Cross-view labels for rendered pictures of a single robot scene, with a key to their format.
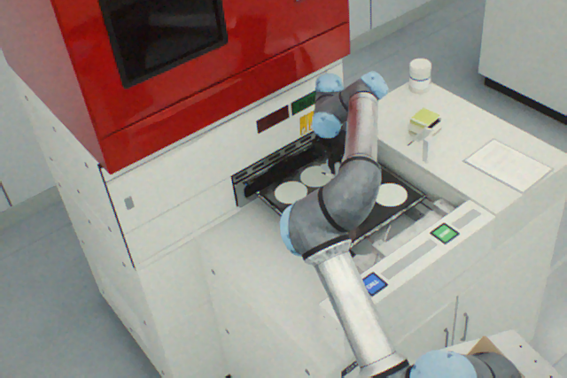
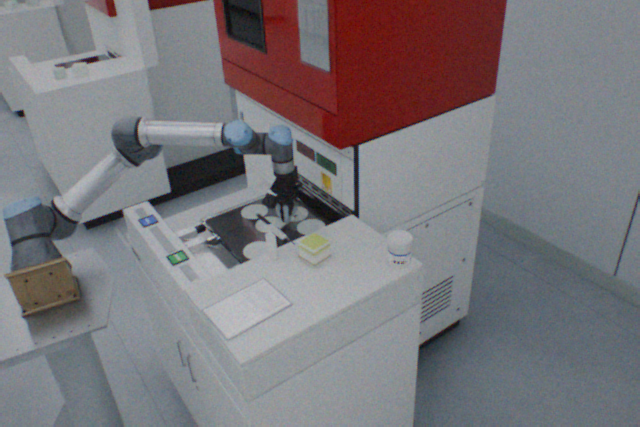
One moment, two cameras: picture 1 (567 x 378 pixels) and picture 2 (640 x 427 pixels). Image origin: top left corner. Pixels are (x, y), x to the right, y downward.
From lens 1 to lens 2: 2.47 m
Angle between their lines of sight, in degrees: 70
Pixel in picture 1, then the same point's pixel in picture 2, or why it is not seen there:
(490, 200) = (202, 288)
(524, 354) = (81, 326)
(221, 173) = not seen: hidden behind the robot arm
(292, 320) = (174, 220)
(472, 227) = (176, 274)
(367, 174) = (124, 123)
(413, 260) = (160, 241)
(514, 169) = (237, 310)
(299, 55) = (303, 108)
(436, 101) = (370, 271)
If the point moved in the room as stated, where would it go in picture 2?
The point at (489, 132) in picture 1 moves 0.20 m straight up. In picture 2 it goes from (305, 303) to (301, 245)
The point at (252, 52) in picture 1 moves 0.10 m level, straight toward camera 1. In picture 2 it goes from (278, 75) to (249, 77)
